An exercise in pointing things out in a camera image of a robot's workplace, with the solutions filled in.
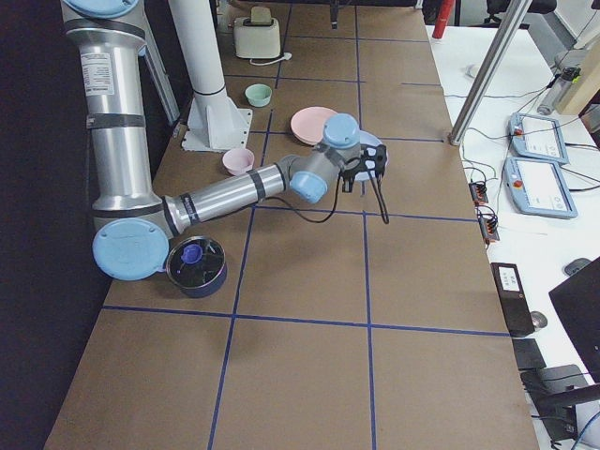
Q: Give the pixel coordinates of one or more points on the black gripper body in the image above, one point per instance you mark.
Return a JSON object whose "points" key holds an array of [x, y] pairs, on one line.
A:
{"points": [[350, 173], [334, 13]]}

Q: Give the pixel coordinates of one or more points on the blue plate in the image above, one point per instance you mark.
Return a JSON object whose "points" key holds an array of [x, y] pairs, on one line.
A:
{"points": [[371, 142]]}

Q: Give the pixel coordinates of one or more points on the pink plate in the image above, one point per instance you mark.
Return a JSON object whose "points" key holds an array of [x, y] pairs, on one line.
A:
{"points": [[307, 124]]}

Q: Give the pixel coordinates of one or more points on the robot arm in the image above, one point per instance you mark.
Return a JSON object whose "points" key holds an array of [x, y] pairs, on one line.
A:
{"points": [[134, 225]]}

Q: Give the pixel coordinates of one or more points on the bread slice in toaster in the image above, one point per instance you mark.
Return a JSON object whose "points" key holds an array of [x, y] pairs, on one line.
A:
{"points": [[261, 16]]}

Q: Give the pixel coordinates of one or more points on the cream toaster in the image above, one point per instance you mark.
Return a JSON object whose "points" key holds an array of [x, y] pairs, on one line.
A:
{"points": [[256, 42]]}

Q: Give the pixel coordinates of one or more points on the green bowl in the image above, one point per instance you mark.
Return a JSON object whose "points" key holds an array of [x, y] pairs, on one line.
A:
{"points": [[258, 95]]}

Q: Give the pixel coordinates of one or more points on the pink bowl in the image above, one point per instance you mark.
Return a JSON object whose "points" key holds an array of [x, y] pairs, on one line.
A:
{"points": [[238, 161]]}

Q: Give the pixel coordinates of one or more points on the red cylinder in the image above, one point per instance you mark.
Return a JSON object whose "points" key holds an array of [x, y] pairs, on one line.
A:
{"points": [[445, 9]]}

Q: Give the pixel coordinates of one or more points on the orange connector block far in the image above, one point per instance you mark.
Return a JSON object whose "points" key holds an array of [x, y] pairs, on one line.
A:
{"points": [[478, 192]]}

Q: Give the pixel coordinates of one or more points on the orange connector block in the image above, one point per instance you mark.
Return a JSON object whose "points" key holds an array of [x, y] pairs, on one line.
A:
{"points": [[478, 192], [488, 223]]}

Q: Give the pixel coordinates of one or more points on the orange connector block near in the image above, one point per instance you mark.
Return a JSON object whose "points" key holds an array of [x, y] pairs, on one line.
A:
{"points": [[488, 223]]}

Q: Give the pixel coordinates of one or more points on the dark blue pot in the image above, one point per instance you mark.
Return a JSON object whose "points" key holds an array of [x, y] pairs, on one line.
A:
{"points": [[197, 266]]}

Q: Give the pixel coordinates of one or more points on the near teach pendant tablet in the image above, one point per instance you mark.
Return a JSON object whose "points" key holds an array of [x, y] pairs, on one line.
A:
{"points": [[537, 188]]}

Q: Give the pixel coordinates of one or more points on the teach pendant tablet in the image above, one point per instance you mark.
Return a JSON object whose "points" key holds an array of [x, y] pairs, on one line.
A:
{"points": [[534, 136], [537, 188]]}

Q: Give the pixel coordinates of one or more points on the far teach pendant tablet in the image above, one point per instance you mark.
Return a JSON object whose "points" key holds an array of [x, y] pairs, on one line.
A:
{"points": [[534, 136]]}

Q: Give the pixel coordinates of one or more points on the grey water bottle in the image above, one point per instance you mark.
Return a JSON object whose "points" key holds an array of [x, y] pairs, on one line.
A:
{"points": [[558, 90]]}

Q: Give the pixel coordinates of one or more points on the black box with label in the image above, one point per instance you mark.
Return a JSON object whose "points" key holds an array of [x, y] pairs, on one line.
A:
{"points": [[512, 298]]}

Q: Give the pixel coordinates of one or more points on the black monitor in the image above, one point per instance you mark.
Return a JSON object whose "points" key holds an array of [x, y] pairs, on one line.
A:
{"points": [[576, 302]]}

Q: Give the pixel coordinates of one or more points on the black monitor stand base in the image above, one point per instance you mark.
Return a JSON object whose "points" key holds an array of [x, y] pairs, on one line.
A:
{"points": [[565, 402]]}

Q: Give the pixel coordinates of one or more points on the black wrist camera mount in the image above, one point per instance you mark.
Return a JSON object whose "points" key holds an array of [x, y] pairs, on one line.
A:
{"points": [[375, 159]]}

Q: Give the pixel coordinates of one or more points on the aluminium frame post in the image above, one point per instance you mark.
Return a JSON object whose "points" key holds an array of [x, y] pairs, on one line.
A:
{"points": [[515, 14]]}

